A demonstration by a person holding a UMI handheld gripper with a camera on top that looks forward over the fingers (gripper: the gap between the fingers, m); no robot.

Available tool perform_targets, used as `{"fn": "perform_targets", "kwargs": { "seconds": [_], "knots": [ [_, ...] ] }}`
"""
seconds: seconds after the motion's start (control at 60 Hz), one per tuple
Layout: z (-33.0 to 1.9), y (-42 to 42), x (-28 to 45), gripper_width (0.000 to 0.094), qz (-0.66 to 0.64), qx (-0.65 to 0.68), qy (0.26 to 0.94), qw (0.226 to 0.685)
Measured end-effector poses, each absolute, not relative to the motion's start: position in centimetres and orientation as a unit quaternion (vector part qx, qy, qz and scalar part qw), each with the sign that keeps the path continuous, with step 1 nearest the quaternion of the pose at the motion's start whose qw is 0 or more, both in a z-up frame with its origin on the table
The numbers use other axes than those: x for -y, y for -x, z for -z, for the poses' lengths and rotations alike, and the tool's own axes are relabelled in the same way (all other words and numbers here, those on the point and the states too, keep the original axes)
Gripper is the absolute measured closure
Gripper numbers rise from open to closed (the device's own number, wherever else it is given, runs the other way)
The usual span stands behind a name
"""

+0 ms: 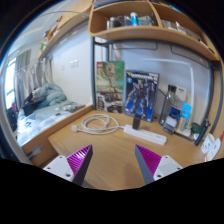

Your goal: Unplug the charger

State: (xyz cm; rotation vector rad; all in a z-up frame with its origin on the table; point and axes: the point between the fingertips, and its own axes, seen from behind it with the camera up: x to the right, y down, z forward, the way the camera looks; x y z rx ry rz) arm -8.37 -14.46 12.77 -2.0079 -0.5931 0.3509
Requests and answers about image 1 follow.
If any white wall switch plate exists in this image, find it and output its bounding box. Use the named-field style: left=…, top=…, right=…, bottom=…
left=69, top=59, right=80, bottom=69

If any dark grey metal frame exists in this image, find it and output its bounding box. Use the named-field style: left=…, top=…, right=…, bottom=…
left=90, top=35, right=224, bottom=134

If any white coiled cable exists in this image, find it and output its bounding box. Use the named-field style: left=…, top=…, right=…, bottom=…
left=70, top=113, right=125, bottom=135

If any long wooden shelf board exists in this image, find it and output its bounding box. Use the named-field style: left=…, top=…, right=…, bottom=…
left=37, top=0, right=94, bottom=61

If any white power strip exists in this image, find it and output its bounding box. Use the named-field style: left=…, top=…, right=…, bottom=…
left=123, top=124, right=168, bottom=146

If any green tree-figure toy box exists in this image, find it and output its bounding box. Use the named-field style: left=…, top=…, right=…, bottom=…
left=95, top=60, right=126, bottom=114

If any dark green round container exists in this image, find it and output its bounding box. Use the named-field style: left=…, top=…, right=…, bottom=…
left=190, top=122, right=203, bottom=134

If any bed with teal bedding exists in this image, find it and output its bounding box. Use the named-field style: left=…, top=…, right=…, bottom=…
left=6, top=83, right=94, bottom=148

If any grey hanging curtain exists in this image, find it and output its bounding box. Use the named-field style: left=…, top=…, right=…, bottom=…
left=13, top=49, right=54, bottom=108

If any grey translucent water bottle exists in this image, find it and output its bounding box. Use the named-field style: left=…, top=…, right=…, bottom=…
left=159, top=89, right=174, bottom=126

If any wooden shelf unit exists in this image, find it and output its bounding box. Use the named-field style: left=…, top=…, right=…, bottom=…
left=87, top=0, right=221, bottom=63

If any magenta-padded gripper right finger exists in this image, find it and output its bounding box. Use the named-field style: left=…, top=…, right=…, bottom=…
left=134, top=144, right=184, bottom=185

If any black charger block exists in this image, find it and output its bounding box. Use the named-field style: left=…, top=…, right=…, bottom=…
left=132, top=114, right=142, bottom=130

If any white mug with black writing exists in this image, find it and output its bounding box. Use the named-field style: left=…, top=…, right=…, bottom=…
left=200, top=133, right=216, bottom=155

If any white rectangular box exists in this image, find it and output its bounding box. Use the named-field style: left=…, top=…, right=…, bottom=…
left=168, top=84, right=188, bottom=102

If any blue robot model box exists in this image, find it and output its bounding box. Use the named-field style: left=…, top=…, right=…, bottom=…
left=123, top=69, right=160, bottom=123

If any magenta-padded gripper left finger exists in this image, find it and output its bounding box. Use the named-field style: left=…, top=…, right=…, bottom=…
left=43, top=144, right=94, bottom=187

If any white desk lamp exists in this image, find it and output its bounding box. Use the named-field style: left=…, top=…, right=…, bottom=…
left=143, top=58, right=198, bottom=134

